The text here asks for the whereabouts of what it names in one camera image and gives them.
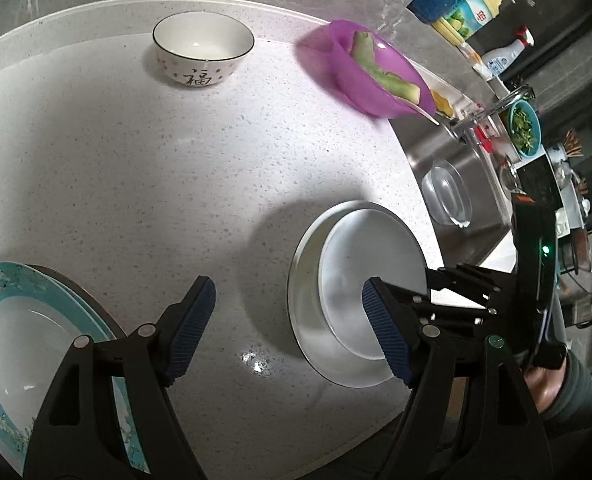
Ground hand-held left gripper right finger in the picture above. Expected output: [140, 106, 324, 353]
[362, 276, 556, 480]

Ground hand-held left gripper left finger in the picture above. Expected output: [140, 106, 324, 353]
[23, 276, 217, 480]

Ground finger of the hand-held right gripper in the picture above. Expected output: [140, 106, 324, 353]
[425, 264, 515, 295]
[398, 289, 502, 329]

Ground small white bowl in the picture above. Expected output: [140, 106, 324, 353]
[318, 208, 431, 361]

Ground large white bowl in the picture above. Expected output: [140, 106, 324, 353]
[287, 200, 439, 389]

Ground grey gradient plate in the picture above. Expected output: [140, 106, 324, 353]
[26, 264, 127, 341]

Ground large teal floral plate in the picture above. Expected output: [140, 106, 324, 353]
[0, 260, 149, 478]

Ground small teal floral plate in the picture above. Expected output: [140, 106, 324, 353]
[0, 285, 97, 461]

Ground person's right forearm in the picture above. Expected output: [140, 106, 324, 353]
[538, 347, 592, 433]

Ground person's right hand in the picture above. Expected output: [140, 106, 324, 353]
[523, 366, 570, 413]

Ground steel strainer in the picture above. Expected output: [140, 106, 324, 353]
[498, 162, 521, 196]

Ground clear glass bowl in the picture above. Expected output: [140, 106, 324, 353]
[421, 159, 472, 226]

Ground bundle of chopsticks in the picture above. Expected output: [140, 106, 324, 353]
[560, 129, 585, 160]

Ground teal basin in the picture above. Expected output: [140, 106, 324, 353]
[506, 100, 544, 157]

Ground chopped green vegetables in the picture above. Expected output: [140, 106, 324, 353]
[510, 105, 536, 153]

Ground stainless steel sink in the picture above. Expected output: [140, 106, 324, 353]
[396, 110, 514, 271]

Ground chrome faucet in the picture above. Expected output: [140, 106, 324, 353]
[450, 85, 532, 144]

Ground peeled green vegetable stem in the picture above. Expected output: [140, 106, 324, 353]
[376, 70, 421, 106]
[352, 30, 384, 78]

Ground white spray bottle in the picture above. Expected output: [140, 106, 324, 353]
[480, 25, 535, 79]

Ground white and yellow packet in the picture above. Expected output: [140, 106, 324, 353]
[458, 42, 491, 79]

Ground purple plastic basin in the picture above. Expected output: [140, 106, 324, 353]
[328, 19, 437, 120]

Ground yellow detergent bottle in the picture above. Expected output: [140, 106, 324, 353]
[438, 0, 516, 43]

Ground white bowl with black print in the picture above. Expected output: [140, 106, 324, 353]
[153, 12, 255, 88]

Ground blue plastic cup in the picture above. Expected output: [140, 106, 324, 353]
[408, 0, 469, 26]

